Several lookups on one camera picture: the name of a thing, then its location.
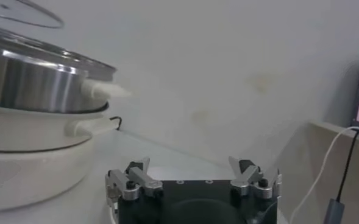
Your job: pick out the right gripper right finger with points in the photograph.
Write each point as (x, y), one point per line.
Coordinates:
(246, 179)

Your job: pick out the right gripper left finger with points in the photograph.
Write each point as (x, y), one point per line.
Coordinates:
(142, 179)

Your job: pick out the stainless steel steamer basket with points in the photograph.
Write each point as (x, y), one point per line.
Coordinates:
(30, 85)

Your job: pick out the white electric pot base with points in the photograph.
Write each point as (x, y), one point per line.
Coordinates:
(45, 176)

